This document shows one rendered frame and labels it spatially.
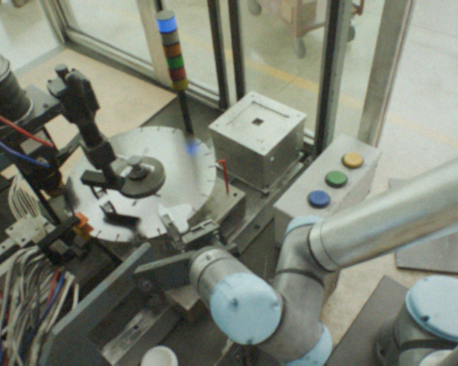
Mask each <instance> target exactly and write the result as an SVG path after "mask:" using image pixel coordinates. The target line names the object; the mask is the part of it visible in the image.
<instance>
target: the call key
mask: <svg viewBox="0 0 458 366"><path fill-rule="evenodd" d="M344 162H345V164H346V165H348V166H359V165H361V162H362V157H361V155H360V154H358V153H356V152H349V153H347V154H346V155H345V157H344Z"/></svg>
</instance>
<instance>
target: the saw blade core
mask: <svg viewBox="0 0 458 366"><path fill-rule="evenodd" d="M157 130H158V131H157ZM174 130H175V131H174ZM173 132H174V133H173ZM125 133H126V136H125V134H124V132H121V133H120V134H116V135H114V136H112V137H109V139H110V140H111V143H112V146H113V149H114V151H115V153H116V155H117V154H119V155H123V156H124V157H126V158H130V157H131V155H139V154H140V153H141V152H142V150H143V149H144V148H145V147H149V148H150V150H149V151H148V152H147V153H146V154H145V155H148V157H152V158H156V159H157V160H159V161H161V162H162V163H163V165H164V169H165V173H166V175H165V179H164V182H163V184H162V185H161V186H160V187H158V188H157V189H156V190H154V191H153V192H152V193H151V194H149V195H144V196H141V197H129V196H126V195H123V194H121V193H120V192H119V191H115V190H107V192H108V195H106V194H105V193H104V194H105V197H103V198H100V200H97V199H96V198H95V197H94V196H93V194H92V191H91V190H90V188H89V186H85V185H82V183H81V182H80V179H79V178H80V176H81V175H82V174H83V172H84V171H85V170H90V171H96V170H95V168H94V167H93V166H92V165H91V164H90V163H89V161H88V160H87V158H85V155H83V157H82V158H81V159H80V160H79V161H78V162H77V164H76V165H75V166H74V167H73V169H72V170H71V172H70V173H69V175H68V178H67V182H66V184H65V188H66V191H67V194H68V197H69V200H71V206H72V208H73V209H74V211H75V213H78V212H79V211H80V212H81V213H83V215H85V216H87V217H88V219H89V221H88V222H87V223H86V224H87V225H83V226H82V227H79V228H80V229H82V231H83V232H86V233H87V234H89V235H91V236H94V237H98V238H100V239H104V240H111V241H116V238H117V235H119V236H118V239H117V241H119V242H120V243H128V241H137V239H138V236H137V235H138V234H140V235H139V240H145V239H149V238H152V237H157V236H159V234H158V231H157V229H160V233H161V234H162V235H163V234H165V233H166V230H165V228H164V225H163V224H162V223H161V221H160V219H158V216H157V215H156V206H157V204H158V203H161V204H162V206H163V207H164V208H172V207H175V206H181V204H185V203H187V204H190V206H191V208H193V210H192V211H191V212H190V213H189V214H188V216H187V218H186V221H188V220H189V219H190V218H192V216H193V215H194V214H196V213H197V212H196V211H199V210H200V209H201V207H202V206H203V205H204V203H205V202H206V200H207V198H209V196H210V195H211V193H212V189H213V186H214V182H215V177H216V168H215V163H214V158H213V155H212V153H211V151H210V150H209V148H207V147H206V145H205V144H204V143H203V142H202V141H201V140H200V139H199V138H197V137H195V136H193V135H192V134H191V135H190V134H189V133H187V132H185V131H183V130H180V129H175V128H170V127H165V126H160V128H158V126H148V127H143V128H142V132H141V128H136V129H130V130H127V131H125ZM189 135H190V136H189ZM186 137H188V138H186ZM200 143H201V144H200ZM197 145H199V146H197ZM81 160H82V161H84V162H82V161H81ZM210 166H211V168H209V167H210ZM212 166H214V167H212ZM99 172H102V171H101V170H100V171H99ZM207 181H210V182H207ZM68 187H72V188H68ZM202 195H204V196H202ZM205 196H207V197H205ZM194 210H195V211H194ZM99 232H101V233H100V234H99ZM146 232H150V237H149V238H148V234H146ZM97 235H98V236H97Z"/></svg>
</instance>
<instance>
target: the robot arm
mask: <svg viewBox="0 0 458 366"><path fill-rule="evenodd" d="M191 211H192V208H191V206H190V204H187V203H185V204H181V206H175V207H172V208H164V207H163V206H162V204H161V203H158V204H157V206H156V215H157V216H158V219H160V221H161V223H162V224H163V225H164V228H165V230H166V233H167V234H168V236H169V237H171V238H172V241H170V243H171V244H172V247H173V249H174V252H175V253H176V256H173V257H169V258H167V259H162V260H160V261H154V262H151V263H149V264H143V265H141V266H139V267H138V268H137V270H136V271H135V272H134V273H133V274H132V280H133V282H135V284H136V286H137V288H138V290H139V292H140V294H141V296H151V295H153V294H157V293H162V292H165V290H171V289H174V288H179V287H182V286H186V285H191V286H192V287H193V289H194V291H195V292H196V293H197V294H198V296H199V297H200V299H201V300H202V301H203V302H204V305H205V307H206V308H207V309H208V310H209V311H210V313H211V314H212V316H213V319H214V321H215V323H216V324H217V326H218V327H219V328H220V329H221V331H222V332H224V333H225V334H226V335H228V337H229V338H231V339H233V340H234V341H235V342H236V343H239V344H251V345H255V346H257V347H259V348H260V349H262V350H263V351H265V352H266V353H268V355H270V356H272V357H274V358H275V359H276V360H277V361H278V362H280V363H281V364H284V365H288V366H322V365H323V364H324V363H325V361H326V360H327V359H328V357H329V354H331V351H332V337H331V334H329V331H328V329H327V327H325V325H324V324H323V323H322V322H321V321H320V320H319V318H320V313H321V306H322V301H323V296H324V288H325V283H326V276H327V275H328V274H331V273H333V272H338V271H340V270H343V269H347V268H350V267H351V266H355V265H357V264H361V263H364V262H366V261H371V260H373V259H377V258H380V257H383V256H386V255H387V254H389V253H394V252H396V251H400V250H403V249H406V248H410V247H412V246H415V245H419V244H422V243H424V242H426V241H429V240H433V239H436V238H439V237H443V236H446V235H450V234H452V233H455V232H458V157H456V158H454V159H451V160H448V161H446V162H445V163H442V164H440V165H438V166H435V167H433V168H432V169H430V170H429V171H426V172H424V173H422V174H419V175H417V176H414V177H412V178H410V179H408V180H406V182H402V183H400V184H398V185H396V186H394V187H392V188H390V189H387V190H385V191H383V192H381V193H380V194H378V195H375V196H374V197H371V198H369V199H367V200H364V201H362V202H360V203H358V204H356V205H355V206H352V207H350V208H348V209H346V210H344V211H341V212H339V213H336V214H335V215H333V216H330V218H328V219H325V220H323V219H321V218H319V217H318V216H312V215H307V216H298V217H297V218H296V219H294V220H292V221H291V222H290V223H289V226H288V228H287V231H286V234H285V235H284V238H283V242H282V250H281V253H280V256H279V259H278V264H277V268H276V273H275V276H274V280H273V284H272V287H270V286H269V285H267V284H266V283H265V282H264V281H263V280H261V278H259V277H258V276H257V275H254V274H253V273H252V272H250V271H249V270H248V269H247V268H246V266H244V265H245V264H244V263H243V260H242V258H241V256H240V253H239V250H238V246H237V245H236V244H235V243H234V244H231V245H228V243H227V240H226V238H225V236H224V234H223V232H222V228H221V226H220V225H218V224H217V223H215V222H214V221H212V220H211V219H210V220H207V221H205V222H203V223H201V224H199V225H197V226H194V227H192V228H191V233H189V234H187V235H185V236H184V235H183V236H181V234H182V233H185V232H187V230H188V223H187V222H186V218H187V216H188V214H189V213H190V212H191ZM174 223H175V224H176V225H175V224H174ZM210 223H213V224H214V226H213V225H212V224H210ZM207 224H210V225H209V226H206V227H205V225H207ZM176 226H177V227H176ZM223 239H224V240H223ZM220 241H221V242H220ZM374 354H375V358H376V361H377V364H378V365H379V366H458V279H456V278H452V277H447V276H430V277H425V278H423V279H421V280H420V281H419V282H418V283H416V284H415V285H414V286H413V287H412V288H411V289H410V290H409V292H408V293H407V296H406V300H405V302H404V303H403V306H402V307H401V309H400V311H399V313H398V314H394V315H393V316H390V317H389V318H388V319H387V320H385V321H384V322H383V323H382V325H381V326H380V328H379V329H378V331H377V334H376V336H375V339H374Z"/></svg>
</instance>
